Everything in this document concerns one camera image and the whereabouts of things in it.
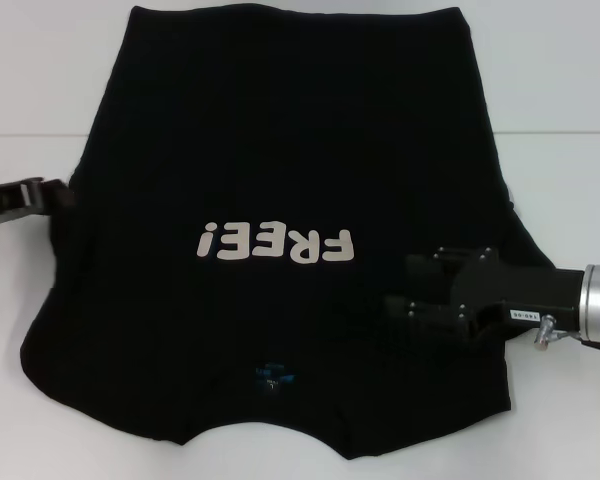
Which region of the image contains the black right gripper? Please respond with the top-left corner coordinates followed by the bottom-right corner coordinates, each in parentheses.
top-left (384, 246), bottom-right (586, 342)

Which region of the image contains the grey right gripper cable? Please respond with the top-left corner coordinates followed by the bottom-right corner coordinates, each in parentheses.
top-left (554, 329), bottom-right (600, 355)

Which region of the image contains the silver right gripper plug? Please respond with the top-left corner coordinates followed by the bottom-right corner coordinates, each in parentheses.
top-left (532, 314), bottom-right (557, 350)

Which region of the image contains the black shirt with FREE print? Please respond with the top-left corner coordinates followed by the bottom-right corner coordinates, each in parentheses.
top-left (19, 4), bottom-right (556, 447)

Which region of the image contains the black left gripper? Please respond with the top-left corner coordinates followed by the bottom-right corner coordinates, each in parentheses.
top-left (0, 177), bottom-right (77, 231)

